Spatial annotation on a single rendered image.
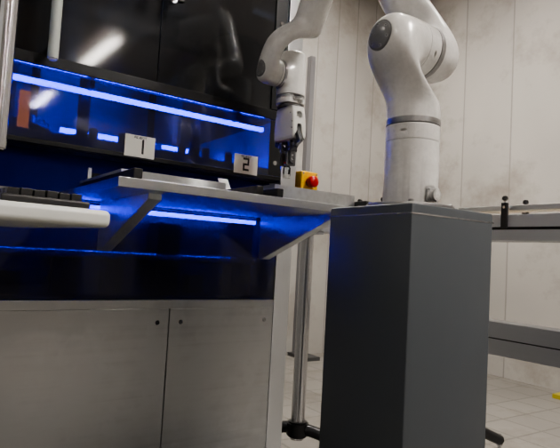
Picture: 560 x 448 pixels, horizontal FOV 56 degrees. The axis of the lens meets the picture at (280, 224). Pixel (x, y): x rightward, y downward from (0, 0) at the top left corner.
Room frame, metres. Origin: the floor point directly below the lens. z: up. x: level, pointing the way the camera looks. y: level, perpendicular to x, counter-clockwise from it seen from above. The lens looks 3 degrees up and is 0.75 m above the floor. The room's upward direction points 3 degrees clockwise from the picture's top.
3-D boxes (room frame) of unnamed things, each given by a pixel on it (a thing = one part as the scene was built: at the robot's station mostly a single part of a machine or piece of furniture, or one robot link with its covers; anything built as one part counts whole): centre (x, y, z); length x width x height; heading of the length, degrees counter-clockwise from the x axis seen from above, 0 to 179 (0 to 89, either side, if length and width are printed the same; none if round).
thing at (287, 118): (1.54, -0.01, 1.13); 0.10 x 0.07 x 0.11; 35
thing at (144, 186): (1.40, 0.16, 0.87); 0.70 x 0.48 x 0.02; 125
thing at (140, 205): (1.25, 0.36, 0.80); 0.34 x 0.03 x 0.13; 35
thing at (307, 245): (2.00, -0.11, 0.46); 0.09 x 0.09 x 0.77; 35
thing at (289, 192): (1.48, 0.01, 0.90); 0.34 x 0.26 x 0.04; 35
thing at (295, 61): (1.54, -0.01, 1.28); 0.09 x 0.08 x 0.13; 127
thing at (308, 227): (1.54, -0.05, 0.80); 0.34 x 0.03 x 0.13; 35
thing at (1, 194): (1.00, 0.51, 0.82); 0.40 x 0.14 x 0.02; 43
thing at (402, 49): (1.15, -0.26, 1.16); 0.19 x 0.12 x 0.24; 126
